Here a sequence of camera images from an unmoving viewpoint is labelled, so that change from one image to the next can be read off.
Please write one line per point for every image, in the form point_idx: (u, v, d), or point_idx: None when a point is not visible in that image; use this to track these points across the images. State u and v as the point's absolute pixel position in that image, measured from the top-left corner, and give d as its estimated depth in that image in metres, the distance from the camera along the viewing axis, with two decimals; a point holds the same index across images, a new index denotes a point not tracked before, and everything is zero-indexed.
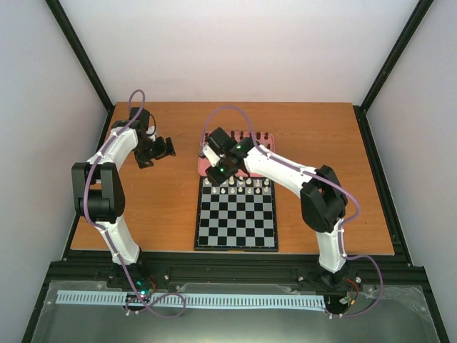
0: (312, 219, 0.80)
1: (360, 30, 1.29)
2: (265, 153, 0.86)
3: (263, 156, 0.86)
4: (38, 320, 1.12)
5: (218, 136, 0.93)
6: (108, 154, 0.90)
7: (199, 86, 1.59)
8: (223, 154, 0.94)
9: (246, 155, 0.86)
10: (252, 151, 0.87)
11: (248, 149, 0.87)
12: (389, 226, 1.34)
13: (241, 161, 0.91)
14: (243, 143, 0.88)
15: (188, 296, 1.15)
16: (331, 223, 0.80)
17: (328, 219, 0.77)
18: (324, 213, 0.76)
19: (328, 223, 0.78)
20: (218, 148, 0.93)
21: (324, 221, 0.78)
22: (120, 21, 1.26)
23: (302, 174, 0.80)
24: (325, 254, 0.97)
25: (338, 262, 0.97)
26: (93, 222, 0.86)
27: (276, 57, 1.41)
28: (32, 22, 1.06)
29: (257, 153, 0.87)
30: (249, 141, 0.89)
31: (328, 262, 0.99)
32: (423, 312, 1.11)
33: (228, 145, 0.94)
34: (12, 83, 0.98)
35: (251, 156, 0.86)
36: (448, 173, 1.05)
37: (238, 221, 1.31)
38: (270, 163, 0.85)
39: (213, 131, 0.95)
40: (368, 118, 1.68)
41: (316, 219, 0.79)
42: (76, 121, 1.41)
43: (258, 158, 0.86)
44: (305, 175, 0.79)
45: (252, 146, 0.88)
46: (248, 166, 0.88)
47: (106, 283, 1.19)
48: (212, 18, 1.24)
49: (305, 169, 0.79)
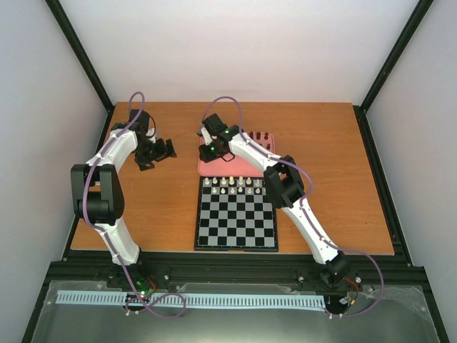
0: (271, 197, 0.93)
1: (360, 29, 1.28)
2: (245, 140, 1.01)
3: (243, 142, 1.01)
4: (38, 320, 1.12)
5: (213, 119, 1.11)
6: (108, 156, 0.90)
7: (199, 87, 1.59)
8: (216, 136, 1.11)
9: (230, 139, 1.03)
10: (236, 136, 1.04)
11: (233, 135, 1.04)
12: (389, 225, 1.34)
13: (227, 143, 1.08)
14: (230, 130, 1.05)
15: (188, 296, 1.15)
16: (288, 201, 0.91)
17: (283, 196, 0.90)
18: (279, 190, 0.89)
19: (283, 199, 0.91)
20: (211, 131, 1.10)
21: (279, 196, 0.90)
22: (120, 21, 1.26)
23: (268, 158, 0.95)
24: (310, 244, 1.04)
25: (324, 251, 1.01)
26: (93, 224, 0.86)
27: (277, 57, 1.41)
28: (31, 21, 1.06)
29: (240, 138, 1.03)
30: (235, 128, 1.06)
31: (316, 254, 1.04)
32: (423, 312, 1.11)
33: (220, 128, 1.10)
34: (11, 83, 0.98)
35: (235, 141, 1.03)
36: (448, 173, 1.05)
37: (238, 221, 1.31)
38: (248, 148, 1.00)
39: (211, 116, 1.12)
40: (368, 118, 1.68)
41: (274, 196, 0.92)
42: (76, 121, 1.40)
43: (239, 143, 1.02)
44: (271, 160, 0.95)
45: (237, 133, 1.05)
46: (232, 148, 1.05)
47: (106, 283, 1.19)
48: (213, 18, 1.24)
49: (271, 156, 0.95)
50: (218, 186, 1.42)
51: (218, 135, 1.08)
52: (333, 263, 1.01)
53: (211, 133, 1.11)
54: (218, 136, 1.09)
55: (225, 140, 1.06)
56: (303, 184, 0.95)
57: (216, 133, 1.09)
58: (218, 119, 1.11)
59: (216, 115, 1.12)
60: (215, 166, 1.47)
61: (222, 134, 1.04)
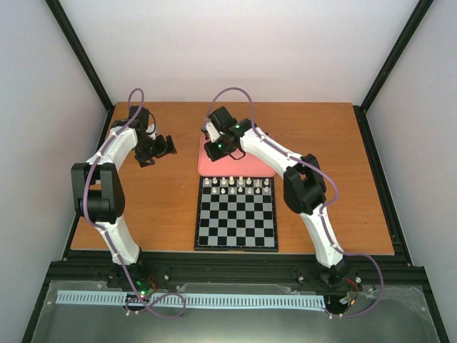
0: (291, 200, 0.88)
1: (360, 30, 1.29)
2: (259, 136, 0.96)
3: (257, 138, 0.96)
4: (38, 320, 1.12)
5: (221, 113, 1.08)
6: (108, 154, 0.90)
7: (199, 86, 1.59)
8: (223, 131, 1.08)
9: (241, 136, 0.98)
10: (248, 131, 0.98)
11: (244, 131, 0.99)
12: (388, 225, 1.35)
13: (238, 140, 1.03)
14: (241, 125, 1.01)
15: (189, 296, 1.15)
16: (309, 206, 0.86)
17: (303, 200, 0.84)
18: (301, 194, 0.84)
19: (303, 204, 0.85)
20: (220, 126, 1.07)
21: (301, 201, 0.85)
22: (120, 21, 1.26)
23: (288, 158, 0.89)
24: (318, 248, 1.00)
25: (331, 256, 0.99)
26: (93, 222, 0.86)
27: (276, 57, 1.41)
28: (31, 21, 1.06)
29: (253, 134, 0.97)
30: (248, 123, 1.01)
31: (322, 256, 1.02)
32: (423, 312, 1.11)
33: (228, 123, 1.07)
34: (11, 83, 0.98)
35: (247, 137, 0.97)
36: (448, 173, 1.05)
37: (238, 221, 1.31)
38: (263, 146, 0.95)
39: (219, 111, 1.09)
40: (368, 118, 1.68)
41: (294, 199, 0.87)
42: (76, 122, 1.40)
43: (253, 139, 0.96)
44: (291, 160, 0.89)
45: (249, 128, 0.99)
46: (243, 145, 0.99)
47: (106, 283, 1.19)
48: (213, 18, 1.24)
49: (291, 155, 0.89)
50: (218, 186, 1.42)
51: (226, 130, 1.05)
52: (335, 265, 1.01)
53: (219, 128, 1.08)
54: (227, 130, 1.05)
55: (235, 136, 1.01)
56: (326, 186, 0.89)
57: (226, 128, 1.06)
58: (226, 113, 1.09)
59: (225, 108, 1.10)
60: (215, 166, 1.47)
61: (233, 130, 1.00)
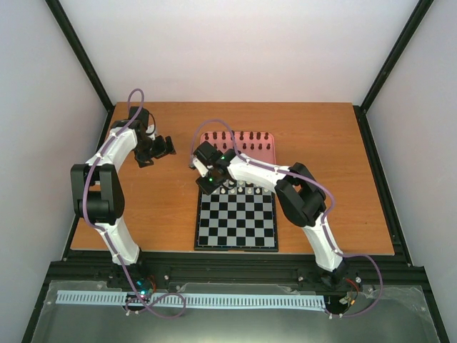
0: (291, 215, 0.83)
1: (360, 29, 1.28)
2: (245, 160, 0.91)
3: (243, 162, 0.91)
4: (38, 321, 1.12)
5: (203, 148, 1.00)
6: (108, 156, 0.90)
7: (199, 86, 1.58)
8: (211, 165, 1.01)
9: (228, 163, 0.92)
10: (234, 159, 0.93)
11: (230, 159, 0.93)
12: (388, 225, 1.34)
13: (226, 171, 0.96)
14: (226, 154, 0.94)
15: (188, 296, 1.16)
16: (311, 218, 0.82)
17: (305, 213, 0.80)
18: (301, 209, 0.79)
19: (306, 216, 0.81)
20: (206, 161, 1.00)
21: (303, 216, 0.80)
22: (120, 21, 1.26)
23: (276, 172, 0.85)
24: (320, 254, 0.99)
25: (333, 259, 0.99)
26: (93, 224, 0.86)
27: (276, 57, 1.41)
28: (31, 21, 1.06)
29: (238, 160, 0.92)
30: (233, 151, 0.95)
31: (323, 261, 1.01)
32: (423, 312, 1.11)
33: (214, 156, 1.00)
34: (11, 83, 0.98)
35: (233, 164, 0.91)
36: (448, 172, 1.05)
37: (238, 221, 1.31)
38: (250, 168, 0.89)
39: (202, 144, 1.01)
40: (368, 118, 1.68)
41: (294, 214, 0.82)
42: (76, 121, 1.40)
43: (239, 165, 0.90)
44: (280, 173, 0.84)
45: (235, 156, 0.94)
46: (233, 174, 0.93)
47: (106, 283, 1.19)
48: (212, 17, 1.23)
49: (279, 168, 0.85)
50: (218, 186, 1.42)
51: (213, 163, 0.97)
52: (336, 269, 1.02)
53: (206, 162, 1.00)
54: (214, 163, 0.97)
55: (223, 166, 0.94)
56: (324, 194, 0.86)
57: (212, 162, 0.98)
58: (210, 146, 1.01)
59: (208, 141, 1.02)
60: None
61: (218, 161, 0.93)
